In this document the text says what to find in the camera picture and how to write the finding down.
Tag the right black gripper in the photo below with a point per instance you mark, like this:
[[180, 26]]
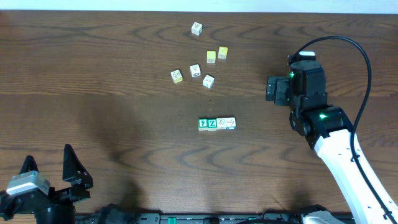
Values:
[[282, 83]]

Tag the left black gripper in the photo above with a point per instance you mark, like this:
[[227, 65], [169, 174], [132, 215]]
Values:
[[58, 193]]

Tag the white block blue side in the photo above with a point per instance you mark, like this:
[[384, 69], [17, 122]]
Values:
[[231, 123]]

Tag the white block red side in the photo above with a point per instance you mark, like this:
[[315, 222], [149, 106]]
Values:
[[221, 123]]

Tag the green Z block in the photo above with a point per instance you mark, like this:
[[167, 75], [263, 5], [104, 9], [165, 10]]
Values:
[[212, 124]]

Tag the green lightning block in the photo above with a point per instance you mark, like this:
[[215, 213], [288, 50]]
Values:
[[202, 124]]

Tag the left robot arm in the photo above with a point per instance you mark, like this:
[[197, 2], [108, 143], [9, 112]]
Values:
[[29, 192]]

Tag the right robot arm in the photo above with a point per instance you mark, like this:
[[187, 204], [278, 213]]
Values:
[[329, 132]]

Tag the yellow block right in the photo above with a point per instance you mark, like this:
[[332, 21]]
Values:
[[222, 52]]

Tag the white block centre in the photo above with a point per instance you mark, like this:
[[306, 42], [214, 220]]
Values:
[[208, 81]]

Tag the yellow block left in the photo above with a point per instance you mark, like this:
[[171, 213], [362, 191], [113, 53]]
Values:
[[211, 56]]

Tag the white block black drawing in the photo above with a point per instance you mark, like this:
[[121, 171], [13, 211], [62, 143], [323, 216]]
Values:
[[195, 70]]

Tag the far white block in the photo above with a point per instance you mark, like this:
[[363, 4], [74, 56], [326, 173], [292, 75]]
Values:
[[196, 28]]

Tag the white block yellow side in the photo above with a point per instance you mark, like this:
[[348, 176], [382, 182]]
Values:
[[176, 76]]

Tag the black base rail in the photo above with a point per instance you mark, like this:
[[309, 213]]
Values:
[[147, 218]]

